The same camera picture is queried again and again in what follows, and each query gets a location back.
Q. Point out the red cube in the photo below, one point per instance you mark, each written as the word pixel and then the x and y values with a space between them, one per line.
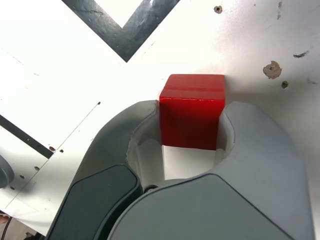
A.
pixel 190 120

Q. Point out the black tape square outline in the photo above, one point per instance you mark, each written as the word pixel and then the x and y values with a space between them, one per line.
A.
pixel 125 45

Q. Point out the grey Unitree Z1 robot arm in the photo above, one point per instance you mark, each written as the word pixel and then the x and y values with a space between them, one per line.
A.
pixel 5 172

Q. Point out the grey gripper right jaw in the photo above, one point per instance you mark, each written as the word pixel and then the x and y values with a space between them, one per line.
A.
pixel 250 195

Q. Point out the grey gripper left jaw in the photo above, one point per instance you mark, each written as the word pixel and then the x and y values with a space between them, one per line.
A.
pixel 100 155

